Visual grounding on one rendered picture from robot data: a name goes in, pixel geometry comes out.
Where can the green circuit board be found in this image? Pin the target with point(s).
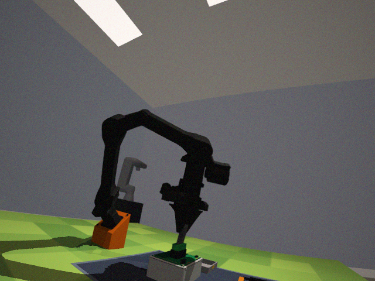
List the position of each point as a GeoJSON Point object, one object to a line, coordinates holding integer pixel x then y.
{"type": "Point", "coordinates": [165, 256]}

